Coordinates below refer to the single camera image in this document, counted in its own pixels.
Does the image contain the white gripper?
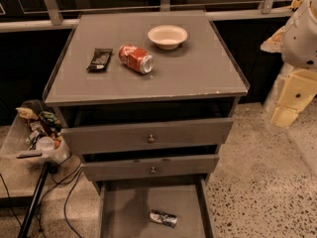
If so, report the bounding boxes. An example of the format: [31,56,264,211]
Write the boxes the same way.
[261,27,317,127]

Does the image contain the silver blue redbull can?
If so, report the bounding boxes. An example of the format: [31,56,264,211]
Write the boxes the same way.
[149,209,177,228]

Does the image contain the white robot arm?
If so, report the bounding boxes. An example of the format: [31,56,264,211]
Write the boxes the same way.
[261,0,317,127]

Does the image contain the grey top drawer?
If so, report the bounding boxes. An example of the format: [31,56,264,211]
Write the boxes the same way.
[61,118,233,155]

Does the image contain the grey drawer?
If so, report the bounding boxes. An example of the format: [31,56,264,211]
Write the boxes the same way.
[98,176,216,238]
[82,155,219,181]
[61,118,233,155]

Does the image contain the grey middle drawer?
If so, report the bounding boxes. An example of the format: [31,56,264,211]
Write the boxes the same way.
[82,155,219,181]

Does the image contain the grey drawer cabinet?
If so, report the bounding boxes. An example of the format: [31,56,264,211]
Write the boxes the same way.
[44,11,248,235]

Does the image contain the red soda can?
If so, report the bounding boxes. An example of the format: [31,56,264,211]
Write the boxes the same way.
[119,45,154,74]

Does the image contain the grey bottom drawer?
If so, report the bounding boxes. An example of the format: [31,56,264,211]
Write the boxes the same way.
[98,176,216,238]

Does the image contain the yellow black clamp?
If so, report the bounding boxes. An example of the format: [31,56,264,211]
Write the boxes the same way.
[289,0,304,11]

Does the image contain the white paper bowl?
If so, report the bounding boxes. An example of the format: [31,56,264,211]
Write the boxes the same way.
[148,25,188,51]

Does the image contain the black snack bar packet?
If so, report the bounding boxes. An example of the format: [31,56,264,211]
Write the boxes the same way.
[86,48,113,72]

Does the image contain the crumpled snack wrappers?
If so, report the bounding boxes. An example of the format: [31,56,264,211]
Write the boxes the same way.
[17,107,62,150]

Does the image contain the white plastic cup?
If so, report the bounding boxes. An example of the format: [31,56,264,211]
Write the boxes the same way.
[36,137,55,151]

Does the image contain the clear plastic bin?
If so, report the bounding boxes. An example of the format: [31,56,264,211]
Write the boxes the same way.
[1,100,70,168]

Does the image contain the black stand leg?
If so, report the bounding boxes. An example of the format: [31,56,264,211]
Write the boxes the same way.
[18,162,51,238]

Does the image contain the black floor cable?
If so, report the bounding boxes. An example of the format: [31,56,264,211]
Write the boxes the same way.
[0,156,85,238]

